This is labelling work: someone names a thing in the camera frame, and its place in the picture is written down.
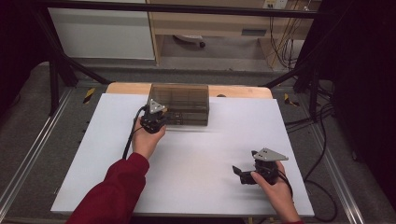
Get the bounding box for right hand-held gripper black cable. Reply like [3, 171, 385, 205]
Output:
[274, 169, 294, 200]

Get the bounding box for black floor cables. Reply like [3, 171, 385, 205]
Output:
[284, 102, 339, 223]

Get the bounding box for transparent brown drawer box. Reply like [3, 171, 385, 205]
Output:
[146, 83, 210, 127]

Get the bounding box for bundle of hanging cables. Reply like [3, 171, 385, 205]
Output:
[269, 15, 304, 71]

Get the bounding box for left hand-held gripper black cable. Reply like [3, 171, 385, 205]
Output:
[121, 105, 148, 161]

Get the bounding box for light wooden desk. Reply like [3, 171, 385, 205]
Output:
[146, 0, 321, 66]

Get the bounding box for white wall socket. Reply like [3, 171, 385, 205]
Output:
[262, 0, 289, 9]

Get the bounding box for white cabinet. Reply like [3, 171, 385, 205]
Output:
[48, 0, 156, 61]

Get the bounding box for black metal stand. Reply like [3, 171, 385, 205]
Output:
[32, 8, 111, 117]
[262, 59, 321, 122]

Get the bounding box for wooden table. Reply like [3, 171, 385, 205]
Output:
[106, 81, 274, 100]

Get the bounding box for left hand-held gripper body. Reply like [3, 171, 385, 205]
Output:
[139, 98, 169, 134]

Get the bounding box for person's right hand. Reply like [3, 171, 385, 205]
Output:
[250, 161, 302, 222]

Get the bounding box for black metal crossbar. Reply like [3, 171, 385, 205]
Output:
[34, 0, 318, 19]

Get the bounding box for yellow black tape strip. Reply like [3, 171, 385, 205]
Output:
[283, 92, 301, 107]
[82, 87, 96, 105]

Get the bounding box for dark curtain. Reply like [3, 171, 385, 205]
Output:
[0, 0, 50, 113]
[311, 0, 396, 213]

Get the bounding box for person's left hand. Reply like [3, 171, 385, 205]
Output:
[132, 124, 167, 161]

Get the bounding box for white table board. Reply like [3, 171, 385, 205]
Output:
[50, 92, 316, 217]

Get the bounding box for hand-held gripper black cable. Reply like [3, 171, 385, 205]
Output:
[121, 105, 148, 161]
[274, 169, 294, 200]

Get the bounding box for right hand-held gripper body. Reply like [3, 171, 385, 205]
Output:
[241, 147, 290, 186]

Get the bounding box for aluminium rail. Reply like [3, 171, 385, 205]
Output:
[311, 124, 365, 224]
[0, 88, 74, 213]

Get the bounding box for white chair base with caster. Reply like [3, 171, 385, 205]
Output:
[173, 34, 206, 49]

